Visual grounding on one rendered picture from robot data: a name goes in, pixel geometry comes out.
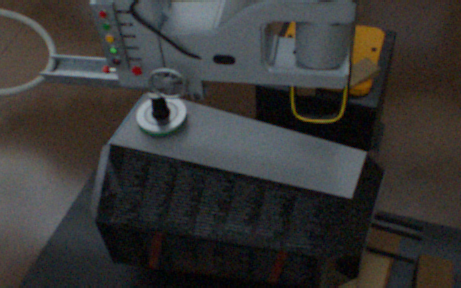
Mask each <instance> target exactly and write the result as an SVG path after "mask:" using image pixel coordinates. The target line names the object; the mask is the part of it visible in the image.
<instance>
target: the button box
mask: <svg viewBox="0 0 461 288"><path fill-rule="evenodd" d="M89 6H90V8H91V10H92V13H93V18H94V21H95V24H96V26H97V31H98V34H99V36H100V39H101V44H102V47H103V49H104V52H105V57H106V60H107V63H108V65H109V68H112V69H127V70H129V68H130V67H131V66H130V63H129V60H128V54H127V51H126V48H125V45H124V39H123V36H122V33H121V30H120V24H119V21H118V18H117V12H116V9H115V6H114V3H113V2H108V1H96V0H91V2H89ZM99 10H105V11H106V12H107V13H108V14H109V17H107V18H105V19H103V18H101V17H99V16H98V11H99ZM104 22H107V23H109V24H110V25H111V26H112V29H111V30H110V31H105V30H104V29H102V27H101V25H102V23H104ZM108 34H110V35H112V36H114V38H115V41H114V42H113V43H109V42H108V41H107V40H105V36H106V35H108ZM110 46H114V47H116V48H117V49H118V53H117V54H112V53H111V52H109V47H110ZM113 57H117V58H119V59H120V60H121V63H120V65H116V64H114V63H112V58H113Z"/></svg>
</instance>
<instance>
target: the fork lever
mask: <svg viewBox="0 0 461 288"><path fill-rule="evenodd" d="M50 57H51V59H53V60H55V61H56V65H55V67H54V71H53V72H46V71H40V72H39V74H40V75H41V76H43V77H44V78H45V79H46V80H45V81H44V82H43V83H62V84H71V85H81V86H90V87H109V88H118V89H128V90H137V91H152V90H151V88H150V87H124V86H120V83H119V81H118V78H117V75H116V72H112V71H111V72H110V73H109V74H105V73H104V71H103V67H105V66H109V65H108V63H107V60H106V58H96V57H85V56H64V55H54V54H51V55H50ZM203 83H204V80H202V86H203V91H204V96H208V89H207V85H203ZM182 89H183V83H175V85H174V87H173V89H172V93H175V94H179V93H180V92H181V91H182ZM193 98H194V99H196V100H198V99H200V98H201V94H198V93H197V92H196V93H194V94H193Z"/></svg>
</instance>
